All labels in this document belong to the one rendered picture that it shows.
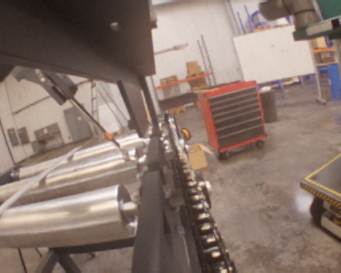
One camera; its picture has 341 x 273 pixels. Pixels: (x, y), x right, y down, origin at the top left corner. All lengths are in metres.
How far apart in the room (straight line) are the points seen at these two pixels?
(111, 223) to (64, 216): 0.10
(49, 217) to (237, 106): 2.38
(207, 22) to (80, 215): 11.26
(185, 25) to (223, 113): 8.97
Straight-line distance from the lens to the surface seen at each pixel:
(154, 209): 0.24
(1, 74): 0.35
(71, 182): 0.73
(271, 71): 4.91
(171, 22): 11.10
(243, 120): 2.61
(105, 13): 0.22
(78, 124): 10.74
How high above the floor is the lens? 1.06
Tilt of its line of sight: 12 degrees down
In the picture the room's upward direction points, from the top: 16 degrees counter-clockwise
